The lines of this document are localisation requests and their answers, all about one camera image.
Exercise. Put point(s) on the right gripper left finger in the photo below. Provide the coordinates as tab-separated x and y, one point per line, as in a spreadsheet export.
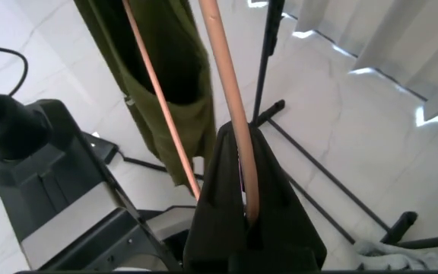
215	220

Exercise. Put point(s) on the black clothes rack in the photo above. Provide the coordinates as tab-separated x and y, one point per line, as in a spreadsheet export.
268	38

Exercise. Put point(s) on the white curtain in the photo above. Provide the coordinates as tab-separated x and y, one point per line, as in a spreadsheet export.
394	30

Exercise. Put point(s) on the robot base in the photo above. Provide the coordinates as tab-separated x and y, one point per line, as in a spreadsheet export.
51	190

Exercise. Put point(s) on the pink clothes hanger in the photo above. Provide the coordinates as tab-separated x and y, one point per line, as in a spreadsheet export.
226	76

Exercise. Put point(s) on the green long-sleeved shirt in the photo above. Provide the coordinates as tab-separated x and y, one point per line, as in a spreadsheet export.
188	125

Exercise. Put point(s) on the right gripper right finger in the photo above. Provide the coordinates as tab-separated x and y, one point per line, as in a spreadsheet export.
287	236

